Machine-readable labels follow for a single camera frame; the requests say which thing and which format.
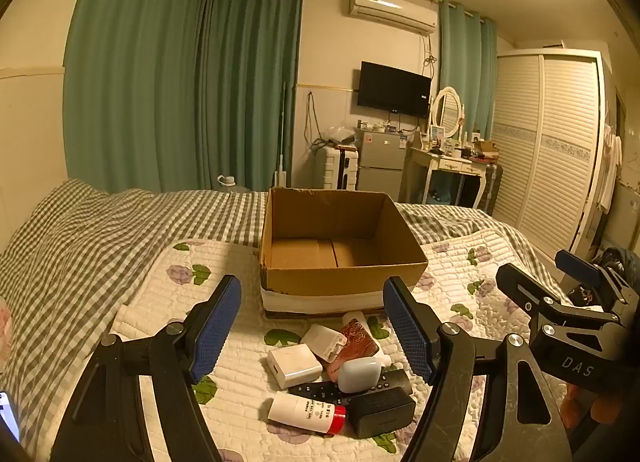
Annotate white oval mirror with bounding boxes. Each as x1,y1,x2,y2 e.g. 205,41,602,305
431,86,463,139

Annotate white mop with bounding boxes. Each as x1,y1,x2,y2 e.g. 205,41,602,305
272,82,291,189

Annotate grey checked duvet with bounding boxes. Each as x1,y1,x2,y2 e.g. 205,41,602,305
0,178,551,458

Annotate white tube with red cap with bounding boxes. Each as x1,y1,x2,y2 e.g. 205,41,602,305
267,390,347,435

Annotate white dressing table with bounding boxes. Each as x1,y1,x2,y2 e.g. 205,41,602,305
402,144,493,215

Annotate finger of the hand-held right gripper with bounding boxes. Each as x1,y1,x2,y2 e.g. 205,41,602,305
495,263,627,339
554,249,639,313

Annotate white ribbed suitcase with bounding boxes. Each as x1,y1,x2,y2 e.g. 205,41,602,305
319,144,360,190

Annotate black speaker box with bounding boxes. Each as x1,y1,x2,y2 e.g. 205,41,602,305
346,386,417,439

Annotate grey small fridge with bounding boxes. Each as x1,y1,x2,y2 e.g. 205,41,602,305
356,128,412,190

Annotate white square charger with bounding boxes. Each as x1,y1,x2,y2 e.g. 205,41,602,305
267,346,323,389

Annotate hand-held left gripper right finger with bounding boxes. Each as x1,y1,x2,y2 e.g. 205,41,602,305
382,276,573,462

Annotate hanging white clothes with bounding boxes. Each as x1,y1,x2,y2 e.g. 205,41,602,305
595,112,623,215

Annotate white plug adapter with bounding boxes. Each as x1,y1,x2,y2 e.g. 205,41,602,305
300,324,347,362

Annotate white earbuds case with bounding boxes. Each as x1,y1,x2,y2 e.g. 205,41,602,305
338,357,382,393

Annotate clear plastic bag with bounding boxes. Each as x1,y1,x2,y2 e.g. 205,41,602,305
325,124,356,145

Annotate small brown cardboard box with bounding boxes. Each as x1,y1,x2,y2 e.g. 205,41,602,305
472,140,498,163

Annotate white plastic bottle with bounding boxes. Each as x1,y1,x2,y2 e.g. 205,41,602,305
341,310,393,368

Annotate white air conditioner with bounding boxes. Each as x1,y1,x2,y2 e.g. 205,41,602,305
344,0,438,35

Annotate brown patterned case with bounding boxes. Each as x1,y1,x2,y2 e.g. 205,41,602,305
325,318,381,375

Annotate black remote control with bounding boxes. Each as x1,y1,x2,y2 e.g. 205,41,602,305
287,367,413,400

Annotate dark wall cables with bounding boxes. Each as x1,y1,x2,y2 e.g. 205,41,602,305
305,92,326,150

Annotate black wall television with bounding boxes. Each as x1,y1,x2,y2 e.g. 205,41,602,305
357,61,432,119

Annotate clear water jug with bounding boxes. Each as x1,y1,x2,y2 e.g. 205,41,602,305
216,174,253,193

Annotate smartphone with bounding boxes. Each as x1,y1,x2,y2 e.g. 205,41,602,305
0,390,22,443

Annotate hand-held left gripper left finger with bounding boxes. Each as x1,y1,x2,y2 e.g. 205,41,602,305
50,275,243,462

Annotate white floral quilted blanket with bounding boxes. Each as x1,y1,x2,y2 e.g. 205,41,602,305
107,227,591,462

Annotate person's right hand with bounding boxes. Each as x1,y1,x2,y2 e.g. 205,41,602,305
560,382,631,430

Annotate dark suitcase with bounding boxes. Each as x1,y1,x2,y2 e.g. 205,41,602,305
475,162,503,217

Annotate white plastic bag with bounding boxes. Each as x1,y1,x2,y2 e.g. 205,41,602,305
0,297,13,378

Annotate green curtain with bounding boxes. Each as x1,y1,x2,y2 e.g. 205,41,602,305
197,0,306,190
439,2,498,215
62,0,211,193

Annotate white louvred wardrobe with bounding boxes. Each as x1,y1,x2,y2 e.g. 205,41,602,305
487,49,616,257

